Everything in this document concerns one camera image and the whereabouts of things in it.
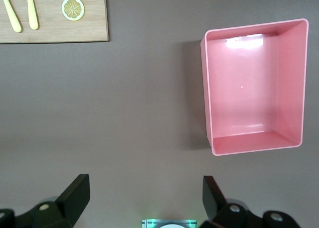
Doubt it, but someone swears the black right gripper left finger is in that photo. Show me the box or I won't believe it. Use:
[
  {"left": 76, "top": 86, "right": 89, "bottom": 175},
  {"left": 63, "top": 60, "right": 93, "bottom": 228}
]
[{"left": 0, "top": 174, "right": 90, "bottom": 228}]

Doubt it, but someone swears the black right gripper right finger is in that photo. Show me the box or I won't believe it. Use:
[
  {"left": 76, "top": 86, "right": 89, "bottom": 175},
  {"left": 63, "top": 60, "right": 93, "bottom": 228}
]
[{"left": 199, "top": 176, "right": 300, "bottom": 228}]

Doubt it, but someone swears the pink plastic bin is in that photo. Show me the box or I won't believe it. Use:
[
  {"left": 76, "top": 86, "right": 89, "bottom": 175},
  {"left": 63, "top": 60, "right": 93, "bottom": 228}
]
[{"left": 200, "top": 18, "right": 309, "bottom": 156}]

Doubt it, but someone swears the wooden cutting board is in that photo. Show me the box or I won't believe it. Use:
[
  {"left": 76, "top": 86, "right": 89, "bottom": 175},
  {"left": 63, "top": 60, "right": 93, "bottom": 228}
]
[{"left": 0, "top": 0, "right": 109, "bottom": 44}]

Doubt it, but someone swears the yellow plastic fork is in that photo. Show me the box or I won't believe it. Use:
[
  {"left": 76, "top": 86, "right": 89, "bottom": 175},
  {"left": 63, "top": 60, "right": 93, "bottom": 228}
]
[{"left": 24, "top": 0, "right": 39, "bottom": 31}]

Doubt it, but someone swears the yellow plastic knife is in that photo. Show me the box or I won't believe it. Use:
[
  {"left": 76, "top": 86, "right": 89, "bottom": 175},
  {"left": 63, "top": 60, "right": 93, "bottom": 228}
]
[{"left": 0, "top": 0, "right": 22, "bottom": 33}]

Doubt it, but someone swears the yellow lemon slice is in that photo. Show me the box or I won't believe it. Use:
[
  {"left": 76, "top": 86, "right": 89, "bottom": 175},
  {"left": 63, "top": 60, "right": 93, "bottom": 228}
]
[{"left": 61, "top": 0, "right": 85, "bottom": 22}]

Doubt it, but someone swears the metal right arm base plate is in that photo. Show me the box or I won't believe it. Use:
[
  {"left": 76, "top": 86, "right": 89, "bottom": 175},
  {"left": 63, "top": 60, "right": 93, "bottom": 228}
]
[{"left": 142, "top": 219, "right": 198, "bottom": 228}]

